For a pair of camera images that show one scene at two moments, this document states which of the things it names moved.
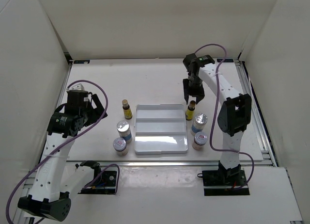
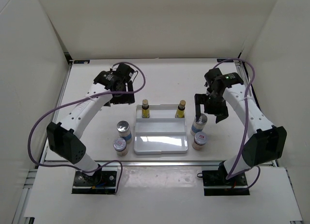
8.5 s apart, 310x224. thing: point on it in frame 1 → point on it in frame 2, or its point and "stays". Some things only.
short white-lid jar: x=200 y=139 stays
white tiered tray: x=160 y=128 stays
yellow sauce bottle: x=190 y=110 → x=180 y=111
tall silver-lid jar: x=123 y=127 stays
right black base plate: x=224 y=182 stays
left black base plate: x=105 y=184 stays
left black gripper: x=97 y=115 → x=126 y=98
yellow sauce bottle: x=127 y=111 → x=145 y=109
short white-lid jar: x=120 y=145 stays
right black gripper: x=199 y=94 → x=221 y=112
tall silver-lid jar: x=200 y=120 stays
